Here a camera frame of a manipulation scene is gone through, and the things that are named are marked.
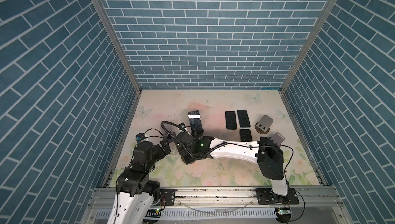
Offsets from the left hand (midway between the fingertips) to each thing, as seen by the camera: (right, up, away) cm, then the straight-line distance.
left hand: (163, 144), depth 76 cm
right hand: (+8, 0, +6) cm, 10 cm away
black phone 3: (+15, +8, +16) cm, 23 cm away
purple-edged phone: (+47, 0, +19) cm, 51 cm away
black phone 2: (+39, +8, +27) cm, 48 cm away
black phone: (+47, +10, +27) cm, 55 cm away
